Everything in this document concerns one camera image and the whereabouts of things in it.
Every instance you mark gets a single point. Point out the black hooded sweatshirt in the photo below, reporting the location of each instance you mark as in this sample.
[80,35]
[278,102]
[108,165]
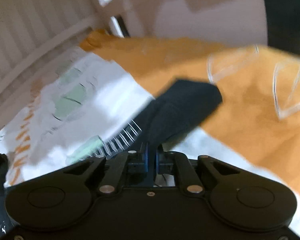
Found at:
[183,106]

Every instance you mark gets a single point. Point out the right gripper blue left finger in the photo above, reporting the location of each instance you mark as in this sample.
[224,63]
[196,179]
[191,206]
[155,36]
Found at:
[138,162]

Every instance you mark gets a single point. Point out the white patterned duvet cover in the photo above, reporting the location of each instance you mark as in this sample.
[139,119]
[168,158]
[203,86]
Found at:
[86,106]

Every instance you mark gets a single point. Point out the white wooden bed frame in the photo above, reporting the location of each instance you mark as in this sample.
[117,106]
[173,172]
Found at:
[33,31]

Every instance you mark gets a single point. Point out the orange bed sheet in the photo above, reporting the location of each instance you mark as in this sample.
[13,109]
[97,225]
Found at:
[259,117]

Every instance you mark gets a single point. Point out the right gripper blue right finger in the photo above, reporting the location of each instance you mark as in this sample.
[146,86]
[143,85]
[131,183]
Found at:
[164,161]

